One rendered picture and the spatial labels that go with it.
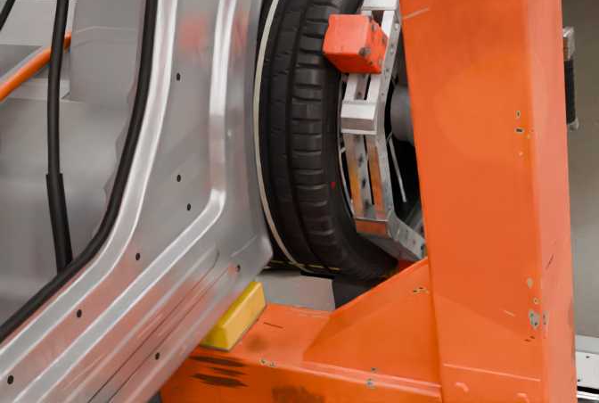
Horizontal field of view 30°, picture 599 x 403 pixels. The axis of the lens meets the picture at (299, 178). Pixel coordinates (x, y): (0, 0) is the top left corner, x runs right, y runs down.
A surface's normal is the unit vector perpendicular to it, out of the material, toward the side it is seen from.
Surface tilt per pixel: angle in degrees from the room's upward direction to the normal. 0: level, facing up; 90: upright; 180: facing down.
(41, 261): 78
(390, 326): 90
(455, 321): 90
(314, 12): 36
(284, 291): 0
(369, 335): 90
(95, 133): 6
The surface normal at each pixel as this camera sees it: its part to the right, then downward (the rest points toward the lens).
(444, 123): -0.43, 0.47
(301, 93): -0.44, -0.01
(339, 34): -0.40, -0.29
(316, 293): -0.14, -0.88
